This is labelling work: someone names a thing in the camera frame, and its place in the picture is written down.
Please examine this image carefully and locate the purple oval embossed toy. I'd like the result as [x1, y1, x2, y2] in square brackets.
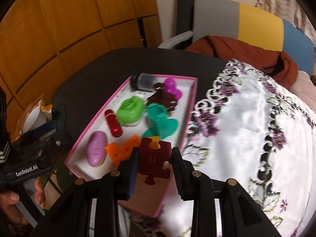
[86, 131, 107, 167]

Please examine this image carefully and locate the orange holed toy block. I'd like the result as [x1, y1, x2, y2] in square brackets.
[104, 135, 141, 166]

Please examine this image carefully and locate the dark red puzzle piece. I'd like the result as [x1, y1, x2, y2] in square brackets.
[138, 137, 171, 185]

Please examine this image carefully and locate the yellow-orange curved foam block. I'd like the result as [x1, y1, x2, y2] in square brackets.
[148, 136, 161, 150]

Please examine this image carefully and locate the person's left hand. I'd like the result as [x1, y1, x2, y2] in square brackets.
[1, 177, 46, 225]

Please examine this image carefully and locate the red capsule toy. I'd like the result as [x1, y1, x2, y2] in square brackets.
[104, 109, 123, 138]

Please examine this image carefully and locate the white floral embroidered tablecloth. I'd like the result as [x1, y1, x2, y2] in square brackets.
[182, 60, 315, 236]

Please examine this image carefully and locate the teal heart shaped toy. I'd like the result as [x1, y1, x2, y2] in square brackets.
[142, 103, 178, 140]

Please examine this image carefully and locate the pink toy box tray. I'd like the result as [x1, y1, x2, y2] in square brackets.
[64, 73, 199, 218]

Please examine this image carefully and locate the wooden wardrobe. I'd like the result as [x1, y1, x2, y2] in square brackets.
[1, 0, 162, 136]

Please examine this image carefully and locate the grey black cylinder jar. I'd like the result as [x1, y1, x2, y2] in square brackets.
[130, 73, 157, 92]

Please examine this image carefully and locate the dark brown puzzle toy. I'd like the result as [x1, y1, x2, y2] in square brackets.
[146, 82, 178, 116]

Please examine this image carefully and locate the pink quilted cushion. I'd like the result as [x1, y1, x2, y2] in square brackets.
[290, 71, 316, 111]

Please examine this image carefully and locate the magenta butterfly toy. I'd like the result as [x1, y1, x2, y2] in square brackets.
[164, 78, 182, 100]

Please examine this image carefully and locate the rust red blanket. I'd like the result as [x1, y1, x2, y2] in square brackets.
[185, 35, 298, 89]

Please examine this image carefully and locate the grey yellow blue headboard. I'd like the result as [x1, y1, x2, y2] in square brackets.
[193, 0, 314, 75]

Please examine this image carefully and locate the black rolled mat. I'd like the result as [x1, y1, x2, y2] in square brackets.
[176, 0, 195, 35]

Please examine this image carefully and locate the green ring toy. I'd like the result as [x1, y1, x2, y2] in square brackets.
[116, 96, 145, 126]

